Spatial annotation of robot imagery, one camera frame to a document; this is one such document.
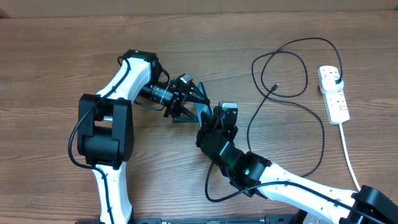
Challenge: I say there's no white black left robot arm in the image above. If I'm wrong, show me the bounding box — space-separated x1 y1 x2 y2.
69 50 210 223

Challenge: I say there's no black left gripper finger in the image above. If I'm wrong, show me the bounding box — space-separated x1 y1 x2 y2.
185 80 209 104
171 105 198 123

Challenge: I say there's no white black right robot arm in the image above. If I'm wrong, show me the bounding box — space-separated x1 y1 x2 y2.
196 106 397 223

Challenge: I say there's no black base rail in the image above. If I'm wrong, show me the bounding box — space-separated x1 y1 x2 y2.
74 213 299 224

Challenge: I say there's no black usb charging cable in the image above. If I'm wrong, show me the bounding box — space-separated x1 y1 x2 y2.
247 37 344 178

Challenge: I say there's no white power strip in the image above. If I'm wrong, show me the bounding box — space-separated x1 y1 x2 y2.
317 65 350 124

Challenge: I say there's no white charger plug adapter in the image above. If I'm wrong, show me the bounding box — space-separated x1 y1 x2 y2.
319 77 345 93

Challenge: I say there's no smartphone with teal screen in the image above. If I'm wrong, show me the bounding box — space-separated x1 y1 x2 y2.
194 82 212 118

